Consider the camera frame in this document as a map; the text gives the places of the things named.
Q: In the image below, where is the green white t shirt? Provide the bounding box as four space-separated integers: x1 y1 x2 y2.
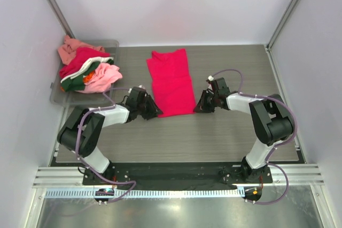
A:
60 57 114 92

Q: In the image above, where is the orange garment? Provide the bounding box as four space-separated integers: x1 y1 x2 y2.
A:
83 70 95 84

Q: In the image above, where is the magenta t shirt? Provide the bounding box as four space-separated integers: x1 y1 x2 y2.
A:
146 49 196 118

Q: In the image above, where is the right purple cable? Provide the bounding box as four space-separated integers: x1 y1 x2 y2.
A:
212 69 299 205

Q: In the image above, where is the crimson t shirt in tray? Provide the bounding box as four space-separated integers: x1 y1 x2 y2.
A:
59 48 110 78

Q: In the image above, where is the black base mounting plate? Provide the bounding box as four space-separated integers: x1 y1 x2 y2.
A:
82 161 273 188

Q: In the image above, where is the aluminium frame post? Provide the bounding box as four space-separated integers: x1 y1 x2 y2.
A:
47 0 74 38
265 0 300 52

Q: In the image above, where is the white slotted cable duct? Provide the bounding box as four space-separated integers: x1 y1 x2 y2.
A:
45 187 245 199

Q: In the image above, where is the left aluminium frame post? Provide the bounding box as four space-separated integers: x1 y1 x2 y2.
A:
47 0 74 38

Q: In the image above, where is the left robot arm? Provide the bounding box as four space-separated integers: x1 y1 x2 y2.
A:
57 87 163 180

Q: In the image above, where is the light pink t shirt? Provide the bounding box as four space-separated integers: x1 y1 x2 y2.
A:
77 63 123 94

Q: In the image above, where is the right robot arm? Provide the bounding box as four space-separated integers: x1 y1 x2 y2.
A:
193 76 297 182

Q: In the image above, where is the salmon pink t shirt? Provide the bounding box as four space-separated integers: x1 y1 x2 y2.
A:
57 35 105 65

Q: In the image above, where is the grey plastic tray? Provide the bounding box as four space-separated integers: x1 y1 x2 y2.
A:
50 38 120 106

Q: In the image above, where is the right aluminium table rail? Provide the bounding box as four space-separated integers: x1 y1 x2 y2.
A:
263 44 307 163

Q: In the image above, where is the right aluminium frame post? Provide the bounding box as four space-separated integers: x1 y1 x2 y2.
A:
265 0 300 52

